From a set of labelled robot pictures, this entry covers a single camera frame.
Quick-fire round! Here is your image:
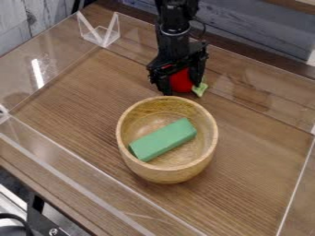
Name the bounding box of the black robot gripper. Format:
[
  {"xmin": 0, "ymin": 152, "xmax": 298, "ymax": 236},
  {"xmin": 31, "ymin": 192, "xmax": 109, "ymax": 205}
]
[{"xmin": 147, "ymin": 41, "xmax": 210, "ymax": 96}]

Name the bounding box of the red plush strawberry toy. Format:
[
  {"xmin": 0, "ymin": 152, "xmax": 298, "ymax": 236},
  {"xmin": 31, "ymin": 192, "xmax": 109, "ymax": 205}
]
[{"xmin": 170, "ymin": 68, "xmax": 209, "ymax": 97}]

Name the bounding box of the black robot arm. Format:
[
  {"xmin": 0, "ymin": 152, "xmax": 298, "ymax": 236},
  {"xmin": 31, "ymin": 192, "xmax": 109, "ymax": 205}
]
[{"xmin": 147, "ymin": 0, "xmax": 210, "ymax": 97}]

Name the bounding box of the green rectangular block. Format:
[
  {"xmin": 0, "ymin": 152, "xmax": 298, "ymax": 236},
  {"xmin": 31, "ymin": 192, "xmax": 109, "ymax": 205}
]
[{"xmin": 129, "ymin": 118, "xmax": 198, "ymax": 162}]

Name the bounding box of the wooden bowl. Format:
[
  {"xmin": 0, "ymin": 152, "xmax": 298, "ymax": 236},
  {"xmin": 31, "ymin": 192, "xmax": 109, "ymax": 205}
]
[{"xmin": 117, "ymin": 96, "xmax": 219, "ymax": 184}]

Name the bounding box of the clear acrylic corner bracket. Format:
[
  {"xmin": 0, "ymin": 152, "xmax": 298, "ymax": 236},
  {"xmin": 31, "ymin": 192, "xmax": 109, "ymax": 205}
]
[{"xmin": 77, "ymin": 12, "xmax": 121, "ymax": 48}]

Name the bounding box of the black table leg bracket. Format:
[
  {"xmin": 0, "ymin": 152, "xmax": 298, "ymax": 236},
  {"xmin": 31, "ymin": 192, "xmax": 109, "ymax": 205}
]
[{"xmin": 27, "ymin": 195, "xmax": 71, "ymax": 236}]

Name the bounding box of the black cable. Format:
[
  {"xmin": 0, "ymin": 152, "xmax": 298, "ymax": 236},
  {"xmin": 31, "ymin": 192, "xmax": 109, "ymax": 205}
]
[{"xmin": 0, "ymin": 213, "xmax": 37, "ymax": 236}]

